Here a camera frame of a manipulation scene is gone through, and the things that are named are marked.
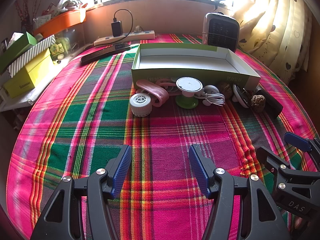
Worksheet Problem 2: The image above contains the black rectangular device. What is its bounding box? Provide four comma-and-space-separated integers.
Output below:
253, 85, 283, 119

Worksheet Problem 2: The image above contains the brown walnut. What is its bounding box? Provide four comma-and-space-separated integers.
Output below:
251, 94, 266, 113
216, 81, 233, 99

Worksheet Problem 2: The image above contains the white usb cable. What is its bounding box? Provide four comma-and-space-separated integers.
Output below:
195, 84, 226, 107

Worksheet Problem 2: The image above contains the white green spool holder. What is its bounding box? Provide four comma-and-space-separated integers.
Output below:
175, 77, 203, 109

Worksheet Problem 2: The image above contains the pink plastic clip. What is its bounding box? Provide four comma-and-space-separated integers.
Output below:
136, 79, 169, 107

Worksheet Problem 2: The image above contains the white round bottle cap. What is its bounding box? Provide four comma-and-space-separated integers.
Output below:
130, 93, 152, 117

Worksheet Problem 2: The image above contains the plaid pink green cloth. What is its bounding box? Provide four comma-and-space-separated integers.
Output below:
7, 44, 319, 239

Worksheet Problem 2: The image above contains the green white cardboard tray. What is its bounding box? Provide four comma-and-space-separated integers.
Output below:
131, 43, 260, 90

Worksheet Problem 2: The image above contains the cream heart curtain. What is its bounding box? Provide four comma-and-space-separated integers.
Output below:
233, 0, 312, 84

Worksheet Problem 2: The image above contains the grey portable fan heater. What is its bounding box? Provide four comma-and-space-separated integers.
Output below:
202, 12, 240, 52

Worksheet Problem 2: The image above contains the yellow box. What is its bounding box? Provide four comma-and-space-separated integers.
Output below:
4, 48, 54, 98

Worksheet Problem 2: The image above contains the black smartphone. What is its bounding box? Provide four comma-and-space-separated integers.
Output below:
80, 43, 131, 65

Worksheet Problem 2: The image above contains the striped box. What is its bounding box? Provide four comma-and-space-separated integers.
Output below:
8, 35, 56, 78

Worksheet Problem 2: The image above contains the white power strip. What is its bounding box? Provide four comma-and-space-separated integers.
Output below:
93, 30, 155, 46

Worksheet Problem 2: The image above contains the green box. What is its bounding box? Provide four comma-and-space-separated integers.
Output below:
0, 32, 38, 74

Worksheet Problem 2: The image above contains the orange tray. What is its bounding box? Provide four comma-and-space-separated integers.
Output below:
33, 8, 86, 38

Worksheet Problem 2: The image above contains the black charger with cable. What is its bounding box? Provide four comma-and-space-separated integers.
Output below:
111, 9, 133, 40

